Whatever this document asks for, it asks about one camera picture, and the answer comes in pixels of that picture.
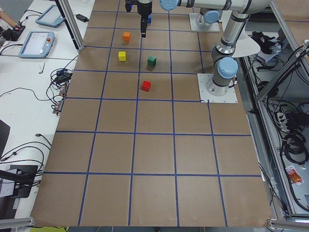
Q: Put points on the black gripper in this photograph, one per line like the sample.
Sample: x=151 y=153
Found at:
x=144 y=9

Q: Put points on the red wooden block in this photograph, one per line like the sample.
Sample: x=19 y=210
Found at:
x=146 y=86

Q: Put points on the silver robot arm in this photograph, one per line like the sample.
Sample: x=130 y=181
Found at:
x=207 y=17
x=225 y=67

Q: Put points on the blue wooden block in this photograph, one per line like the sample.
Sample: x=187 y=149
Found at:
x=149 y=19

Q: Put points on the orange wooden block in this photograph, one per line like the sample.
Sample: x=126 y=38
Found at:
x=126 y=36

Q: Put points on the yellow wooden block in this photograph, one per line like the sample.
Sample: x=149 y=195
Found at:
x=122 y=55

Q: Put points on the green wooden block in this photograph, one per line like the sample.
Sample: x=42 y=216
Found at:
x=151 y=61

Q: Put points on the black power adapter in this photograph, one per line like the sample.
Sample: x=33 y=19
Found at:
x=82 y=18

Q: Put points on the far blue teach pendant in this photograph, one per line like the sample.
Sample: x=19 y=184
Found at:
x=50 y=17

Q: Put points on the blue teach pendant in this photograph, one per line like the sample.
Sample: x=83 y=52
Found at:
x=50 y=17
x=37 y=44

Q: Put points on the black usb hub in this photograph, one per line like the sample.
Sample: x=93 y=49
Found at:
x=63 y=76

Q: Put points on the near blue teach pendant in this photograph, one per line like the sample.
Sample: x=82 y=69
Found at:
x=37 y=44

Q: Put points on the brown paper table mat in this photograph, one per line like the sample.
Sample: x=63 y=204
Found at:
x=122 y=156

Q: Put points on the white power strip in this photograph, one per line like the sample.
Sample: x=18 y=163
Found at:
x=281 y=120

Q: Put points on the black monitor stand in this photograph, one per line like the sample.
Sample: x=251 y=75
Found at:
x=17 y=181

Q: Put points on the red snack packet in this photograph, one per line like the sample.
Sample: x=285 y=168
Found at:
x=293 y=175

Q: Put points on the aluminium frame post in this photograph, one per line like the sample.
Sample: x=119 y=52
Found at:
x=68 y=16

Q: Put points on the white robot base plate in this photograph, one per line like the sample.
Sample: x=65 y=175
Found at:
x=211 y=93

